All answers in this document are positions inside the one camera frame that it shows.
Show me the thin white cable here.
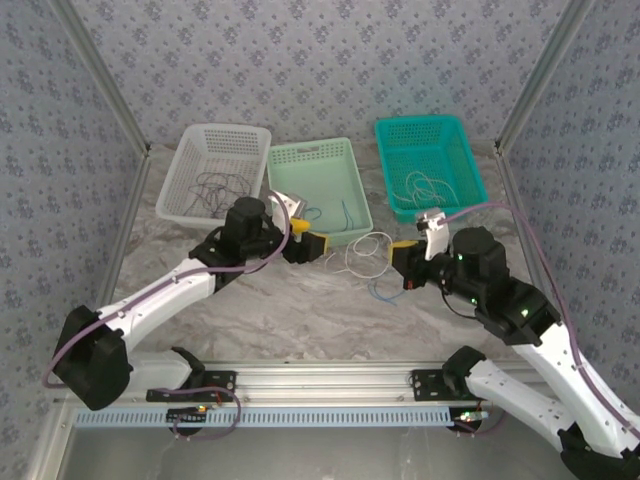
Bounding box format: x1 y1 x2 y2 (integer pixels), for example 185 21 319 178
324 231 395 280
392 171 459 209
404 174 451 206

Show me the mint green plastic tray basket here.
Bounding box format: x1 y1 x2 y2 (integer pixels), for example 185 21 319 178
266 137 374 249

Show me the white perforated plastic basket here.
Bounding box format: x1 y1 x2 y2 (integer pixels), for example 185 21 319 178
155 123 273 232

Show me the teal perforated plastic basket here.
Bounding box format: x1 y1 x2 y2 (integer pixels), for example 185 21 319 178
374 115 489 225

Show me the small black circuit board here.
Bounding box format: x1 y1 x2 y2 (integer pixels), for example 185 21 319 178
166 405 210 422
452 408 490 432

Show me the grey metal lower panel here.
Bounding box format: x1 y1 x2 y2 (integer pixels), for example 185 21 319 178
27 402 619 480

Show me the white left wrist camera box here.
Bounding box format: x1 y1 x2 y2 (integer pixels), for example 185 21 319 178
268 191 307 224

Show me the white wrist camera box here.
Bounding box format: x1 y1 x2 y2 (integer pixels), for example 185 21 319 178
414 206 450 261
268 191 307 224

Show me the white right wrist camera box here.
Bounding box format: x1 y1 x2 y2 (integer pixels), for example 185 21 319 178
414 206 450 261

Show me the thin black right arm wire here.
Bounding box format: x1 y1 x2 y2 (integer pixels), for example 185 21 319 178
441 292 482 320

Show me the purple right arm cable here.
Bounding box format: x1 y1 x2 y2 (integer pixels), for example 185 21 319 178
439 202 640 439

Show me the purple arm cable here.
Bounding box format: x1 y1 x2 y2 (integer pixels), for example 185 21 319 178
42 189 291 442
439 202 640 439

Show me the aluminium table side rail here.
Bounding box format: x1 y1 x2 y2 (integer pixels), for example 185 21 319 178
494 142 572 364
97 149 152 309

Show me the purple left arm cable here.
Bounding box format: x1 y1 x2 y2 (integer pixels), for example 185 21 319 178
42 189 291 442

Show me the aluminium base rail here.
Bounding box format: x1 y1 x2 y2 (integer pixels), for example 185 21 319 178
54 362 600 404

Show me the blue-grey slotted cable duct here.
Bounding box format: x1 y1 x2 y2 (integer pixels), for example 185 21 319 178
72 405 455 429

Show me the aluminium frame post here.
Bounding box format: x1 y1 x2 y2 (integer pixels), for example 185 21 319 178
493 0 596 156
49 0 152 157

